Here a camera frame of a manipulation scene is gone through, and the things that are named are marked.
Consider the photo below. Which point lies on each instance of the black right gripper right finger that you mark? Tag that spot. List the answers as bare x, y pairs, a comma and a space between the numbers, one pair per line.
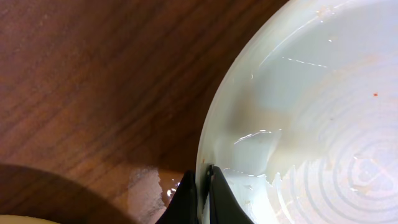
224, 208

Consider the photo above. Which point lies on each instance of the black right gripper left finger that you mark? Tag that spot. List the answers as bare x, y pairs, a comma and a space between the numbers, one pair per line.
183, 207

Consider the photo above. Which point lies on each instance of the mint plate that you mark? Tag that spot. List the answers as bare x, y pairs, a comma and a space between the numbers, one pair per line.
304, 123

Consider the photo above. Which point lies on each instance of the yellow plate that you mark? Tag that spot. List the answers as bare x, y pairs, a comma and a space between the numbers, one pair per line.
13, 219

